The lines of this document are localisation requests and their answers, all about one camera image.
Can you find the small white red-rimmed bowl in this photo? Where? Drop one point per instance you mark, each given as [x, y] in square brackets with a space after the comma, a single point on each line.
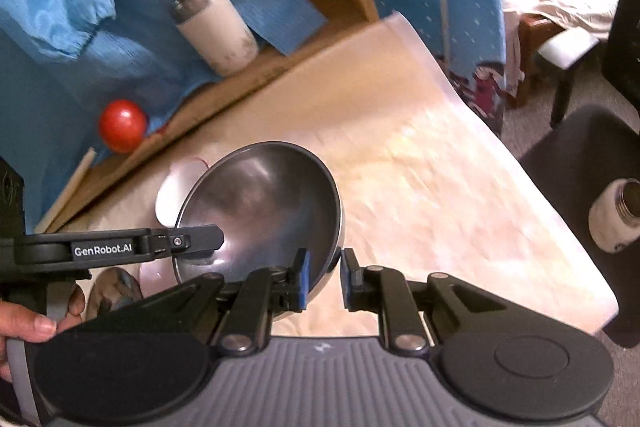
[172, 199]

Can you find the stool with white seat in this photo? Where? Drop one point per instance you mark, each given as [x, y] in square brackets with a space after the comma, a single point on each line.
[570, 49]

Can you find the white thermos bottle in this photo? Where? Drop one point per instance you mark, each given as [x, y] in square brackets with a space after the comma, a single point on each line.
[220, 32]

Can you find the black chair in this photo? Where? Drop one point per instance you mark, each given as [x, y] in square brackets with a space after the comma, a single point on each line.
[560, 157]

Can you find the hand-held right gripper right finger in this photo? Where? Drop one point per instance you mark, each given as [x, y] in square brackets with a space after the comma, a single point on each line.
[345, 279]

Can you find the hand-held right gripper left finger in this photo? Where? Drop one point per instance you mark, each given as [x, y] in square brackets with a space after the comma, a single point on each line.
[303, 279]

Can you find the steel bowl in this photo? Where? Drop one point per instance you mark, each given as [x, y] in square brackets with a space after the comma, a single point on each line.
[260, 202]

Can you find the plain blue cloth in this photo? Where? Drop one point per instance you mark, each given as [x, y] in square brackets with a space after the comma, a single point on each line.
[75, 7]

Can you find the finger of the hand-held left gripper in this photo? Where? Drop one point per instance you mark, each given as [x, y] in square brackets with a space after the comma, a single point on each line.
[110, 248]

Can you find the person's left hand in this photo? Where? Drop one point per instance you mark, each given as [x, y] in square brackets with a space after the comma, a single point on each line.
[25, 327]

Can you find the red tomato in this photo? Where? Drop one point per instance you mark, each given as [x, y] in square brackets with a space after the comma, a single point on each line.
[122, 127]

